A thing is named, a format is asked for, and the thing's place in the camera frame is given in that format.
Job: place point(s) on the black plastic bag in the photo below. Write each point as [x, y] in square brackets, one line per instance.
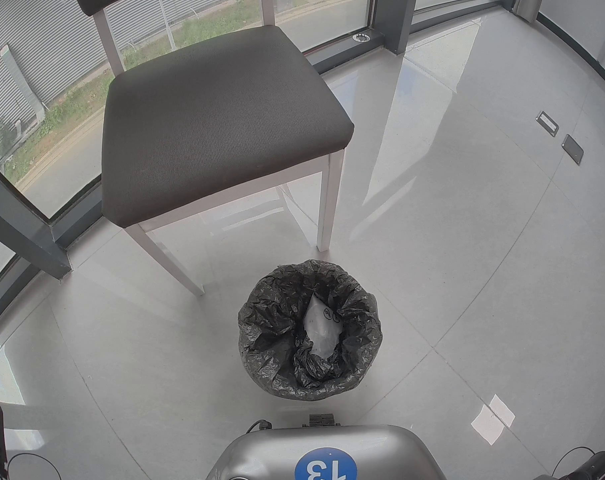
[267, 338]

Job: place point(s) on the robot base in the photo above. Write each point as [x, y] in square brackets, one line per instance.
[327, 453]

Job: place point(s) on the crumpled black plastic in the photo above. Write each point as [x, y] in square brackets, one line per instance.
[317, 370]

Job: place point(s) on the clear printed wrapper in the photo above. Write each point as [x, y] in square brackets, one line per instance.
[322, 325]

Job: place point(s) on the grey seat white chair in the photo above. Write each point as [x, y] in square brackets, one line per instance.
[217, 118]

